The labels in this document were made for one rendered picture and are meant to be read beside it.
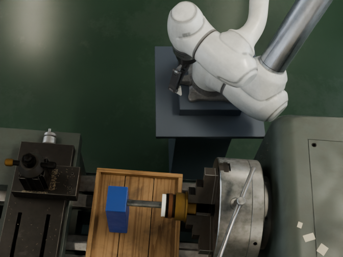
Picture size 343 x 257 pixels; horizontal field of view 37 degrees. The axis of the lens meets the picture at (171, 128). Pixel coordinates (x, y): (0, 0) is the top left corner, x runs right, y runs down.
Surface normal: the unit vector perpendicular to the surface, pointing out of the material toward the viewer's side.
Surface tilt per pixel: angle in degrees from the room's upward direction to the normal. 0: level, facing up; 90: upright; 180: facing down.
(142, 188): 0
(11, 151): 0
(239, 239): 50
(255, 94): 57
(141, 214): 0
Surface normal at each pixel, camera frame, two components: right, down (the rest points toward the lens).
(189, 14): 0.01, -0.29
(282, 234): -0.71, -0.36
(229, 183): 0.07, -0.59
